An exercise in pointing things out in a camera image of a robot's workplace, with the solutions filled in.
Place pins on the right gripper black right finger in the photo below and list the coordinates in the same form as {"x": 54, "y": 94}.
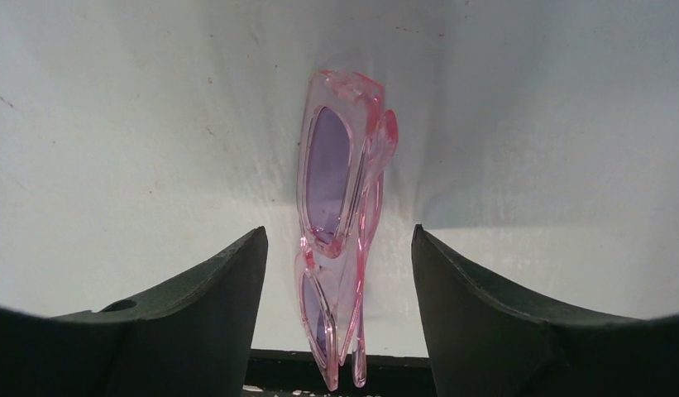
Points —
{"x": 489, "y": 336}

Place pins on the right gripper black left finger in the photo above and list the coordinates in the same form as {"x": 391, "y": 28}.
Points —
{"x": 187, "y": 336}

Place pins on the pink transparent sunglasses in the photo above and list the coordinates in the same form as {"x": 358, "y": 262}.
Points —
{"x": 348, "y": 138}

